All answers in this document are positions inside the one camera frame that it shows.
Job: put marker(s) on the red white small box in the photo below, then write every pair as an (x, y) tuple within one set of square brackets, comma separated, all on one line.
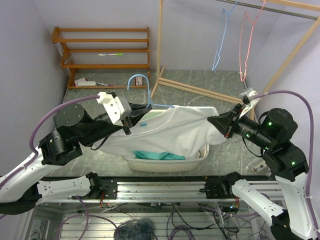
[(139, 81)]

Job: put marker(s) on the cream plastic laundry basket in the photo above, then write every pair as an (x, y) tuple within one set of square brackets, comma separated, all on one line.
[(166, 166)]

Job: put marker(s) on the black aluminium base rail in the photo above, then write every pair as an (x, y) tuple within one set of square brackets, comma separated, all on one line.
[(135, 189)]

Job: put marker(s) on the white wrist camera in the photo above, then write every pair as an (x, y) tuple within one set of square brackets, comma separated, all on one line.
[(248, 102), (117, 107)]

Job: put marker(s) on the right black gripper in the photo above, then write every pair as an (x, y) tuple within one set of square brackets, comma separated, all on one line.
[(223, 122)]

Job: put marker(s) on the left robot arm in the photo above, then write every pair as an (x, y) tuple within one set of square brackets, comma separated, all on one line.
[(74, 128)]

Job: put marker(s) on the wooden clothes rack frame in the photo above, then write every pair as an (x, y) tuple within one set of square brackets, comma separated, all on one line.
[(183, 36)]

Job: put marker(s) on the green white marker pen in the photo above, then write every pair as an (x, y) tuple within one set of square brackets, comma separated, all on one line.
[(110, 54)]

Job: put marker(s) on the metal hanging rod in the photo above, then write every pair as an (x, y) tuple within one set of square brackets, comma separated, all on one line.
[(268, 9)]

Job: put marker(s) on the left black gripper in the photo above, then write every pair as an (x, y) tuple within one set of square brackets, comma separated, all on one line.
[(137, 111)]

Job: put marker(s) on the blue hanger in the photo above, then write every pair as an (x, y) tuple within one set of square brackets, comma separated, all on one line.
[(149, 99), (223, 24)]

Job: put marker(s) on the red white pen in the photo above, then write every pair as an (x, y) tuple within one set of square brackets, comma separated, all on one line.
[(104, 84)]

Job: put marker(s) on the wooden shoe rack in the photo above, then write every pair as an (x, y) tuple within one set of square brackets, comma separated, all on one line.
[(67, 61)]

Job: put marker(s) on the white t shirt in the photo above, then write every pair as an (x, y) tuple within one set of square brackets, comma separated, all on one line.
[(182, 130)]

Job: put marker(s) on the pink wire hanger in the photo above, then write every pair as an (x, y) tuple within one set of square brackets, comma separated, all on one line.
[(245, 46)]

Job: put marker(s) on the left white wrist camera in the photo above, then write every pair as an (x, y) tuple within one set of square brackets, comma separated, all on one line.
[(117, 107)]

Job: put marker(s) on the teal t shirt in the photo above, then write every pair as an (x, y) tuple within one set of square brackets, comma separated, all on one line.
[(146, 155)]

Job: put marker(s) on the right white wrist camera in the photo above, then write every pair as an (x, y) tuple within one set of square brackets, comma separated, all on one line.
[(248, 102)]

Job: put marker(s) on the white box on rack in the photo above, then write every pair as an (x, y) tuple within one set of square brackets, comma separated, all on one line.
[(83, 82)]

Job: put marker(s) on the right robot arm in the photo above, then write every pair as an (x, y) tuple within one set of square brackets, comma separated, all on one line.
[(286, 162)]

